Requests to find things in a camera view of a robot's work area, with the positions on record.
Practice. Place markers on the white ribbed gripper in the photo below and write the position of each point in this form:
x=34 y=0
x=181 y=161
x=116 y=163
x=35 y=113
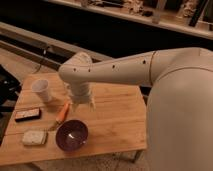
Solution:
x=80 y=93

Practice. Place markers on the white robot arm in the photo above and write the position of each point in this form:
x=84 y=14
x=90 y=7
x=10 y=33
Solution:
x=179 y=105

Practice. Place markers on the white sponge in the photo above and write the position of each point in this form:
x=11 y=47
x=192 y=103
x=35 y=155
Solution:
x=34 y=137

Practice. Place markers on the purple bowl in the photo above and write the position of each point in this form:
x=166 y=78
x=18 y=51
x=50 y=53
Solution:
x=71 y=135

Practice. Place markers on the wooden table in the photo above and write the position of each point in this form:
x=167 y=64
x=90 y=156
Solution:
x=117 y=123

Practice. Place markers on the white paper cup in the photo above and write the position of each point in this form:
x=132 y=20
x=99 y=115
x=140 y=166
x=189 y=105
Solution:
x=42 y=89

